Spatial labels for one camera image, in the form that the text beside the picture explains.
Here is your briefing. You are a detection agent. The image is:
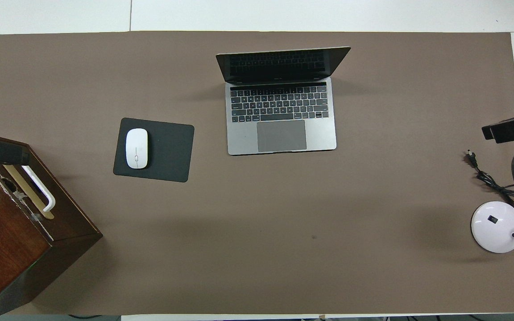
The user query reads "dark wooden box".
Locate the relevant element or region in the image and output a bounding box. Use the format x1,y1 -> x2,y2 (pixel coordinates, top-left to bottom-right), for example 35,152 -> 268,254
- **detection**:
0,130 -> 103,321

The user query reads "black mouse pad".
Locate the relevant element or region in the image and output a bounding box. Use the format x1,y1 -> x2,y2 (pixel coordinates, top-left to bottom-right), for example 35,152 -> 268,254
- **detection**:
113,117 -> 195,183

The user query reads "white box handle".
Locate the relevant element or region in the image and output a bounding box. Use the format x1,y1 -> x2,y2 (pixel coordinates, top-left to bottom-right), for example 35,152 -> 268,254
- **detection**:
21,165 -> 56,213

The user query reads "brown table mat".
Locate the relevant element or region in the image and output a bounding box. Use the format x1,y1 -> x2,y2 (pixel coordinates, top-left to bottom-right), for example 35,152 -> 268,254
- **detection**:
0,30 -> 514,316

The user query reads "silver grey laptop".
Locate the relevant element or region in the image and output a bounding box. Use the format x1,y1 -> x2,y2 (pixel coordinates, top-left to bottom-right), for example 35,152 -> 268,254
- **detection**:
216,46 -> 352,156

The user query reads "white computer mouse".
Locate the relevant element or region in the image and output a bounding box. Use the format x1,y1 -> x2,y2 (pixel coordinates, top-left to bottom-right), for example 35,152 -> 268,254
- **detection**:
125,128 -> 149,170

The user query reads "black lamp power cable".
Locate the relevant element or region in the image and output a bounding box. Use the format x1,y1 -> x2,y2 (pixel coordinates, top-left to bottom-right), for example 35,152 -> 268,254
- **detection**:
464,150 -> 514,208

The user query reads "white desk lamp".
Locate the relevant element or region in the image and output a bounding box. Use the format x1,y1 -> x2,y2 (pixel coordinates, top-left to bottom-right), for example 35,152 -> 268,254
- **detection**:
471,172 -> 514,254

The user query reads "brass handle backplate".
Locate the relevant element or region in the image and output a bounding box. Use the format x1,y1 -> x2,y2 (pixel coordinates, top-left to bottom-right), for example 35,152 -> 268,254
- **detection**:
3,164 -> 55,220

